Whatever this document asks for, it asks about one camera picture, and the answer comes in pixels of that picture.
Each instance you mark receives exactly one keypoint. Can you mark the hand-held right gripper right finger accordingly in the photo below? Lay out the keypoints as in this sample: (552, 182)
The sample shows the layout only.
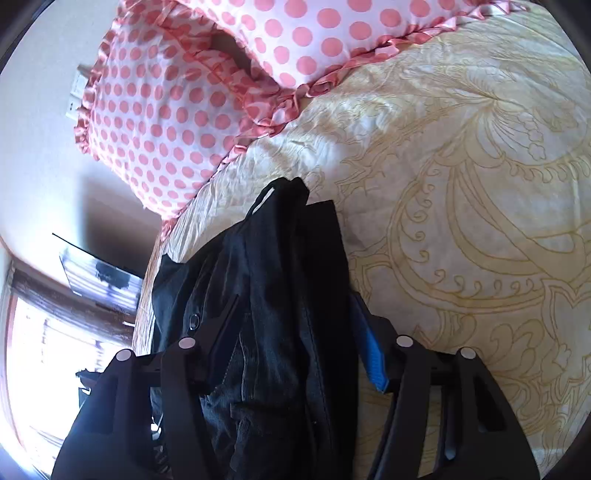
(370, 353)

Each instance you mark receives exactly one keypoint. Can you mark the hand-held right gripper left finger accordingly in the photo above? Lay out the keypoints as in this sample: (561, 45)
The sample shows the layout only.
(184, 406)

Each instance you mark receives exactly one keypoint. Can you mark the black pants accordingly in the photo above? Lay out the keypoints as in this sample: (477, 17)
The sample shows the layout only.
(277, 323)

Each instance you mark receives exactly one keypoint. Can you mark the bright window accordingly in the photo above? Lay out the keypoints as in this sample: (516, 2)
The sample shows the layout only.
(41, 369)

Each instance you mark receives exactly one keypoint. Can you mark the flat screen television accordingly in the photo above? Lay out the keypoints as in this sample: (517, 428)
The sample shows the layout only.
(101, 272)

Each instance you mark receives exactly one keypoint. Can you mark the yellow patterned bedspread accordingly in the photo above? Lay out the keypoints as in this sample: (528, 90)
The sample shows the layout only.
(461, 207)

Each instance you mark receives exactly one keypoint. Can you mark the pink polka dot pillow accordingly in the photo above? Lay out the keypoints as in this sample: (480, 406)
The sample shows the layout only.
(166, 120)
(314, 41)

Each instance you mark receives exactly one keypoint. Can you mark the white wall socket panel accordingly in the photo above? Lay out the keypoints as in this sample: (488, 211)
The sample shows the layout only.
(75, 97)

